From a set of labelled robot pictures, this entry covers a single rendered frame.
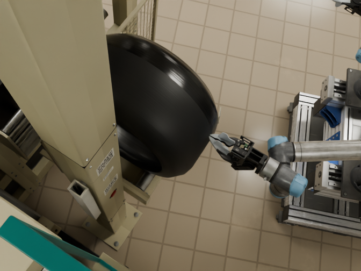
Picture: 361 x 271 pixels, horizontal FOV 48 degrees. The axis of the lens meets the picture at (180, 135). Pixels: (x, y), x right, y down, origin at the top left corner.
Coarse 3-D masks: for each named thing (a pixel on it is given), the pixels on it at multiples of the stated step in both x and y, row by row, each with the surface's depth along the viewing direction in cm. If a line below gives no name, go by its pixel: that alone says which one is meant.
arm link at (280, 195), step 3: (285, 165) 146; (288, 165) 147; (270, 183) 150; (270, 186) 149; (273, 186) 143; (270, 189) 149; (273, 189) 145; (276, 189) 142; (270, 192) 151; (273, 192) 147; (276, 192) 144; (279, 192) 142; (273, 195) 149; (276, 195) 147; (279, 195) 145; (282, 195) 144; (285, 195) 144
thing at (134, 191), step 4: (124, 180) 165; (124, 184) 164; (128, 184) 165; (132, 184) 165; (124, 188) 168; (128, 188) 164; (132, 188) 164; (136, 188) 165; (128, 192) 170; (132, 192) 165; (136, 192) 164; (140, 192) 164; (144, 192) 164; (136, 196) 167; (140, 196) 164; (144, 196) 164; (148, 196) 164; (140, 200) 169; (144, 200) 164; (148, 200) 166
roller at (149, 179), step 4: (148, 172) 170; (144, 176) 169; (148, 176) 169; (152, 176) 170; (140, 180) 169; (144, 180) 169; (148, 180) 169; (136, 184) 169; (140, 184) 168; (144, 184) 168; (148, 184) 170; (140, 188) 168; (144, 188) 168
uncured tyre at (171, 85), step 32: (128, 64) 127; (160, 64) 128; (128, 96) 123; (160, 96) 126; (192, 96) 131; (128, 128) 128; (160, 128) 125; (192, 128) 133; (128, 160) 165; (160, 160) 137; (192, 160) 140
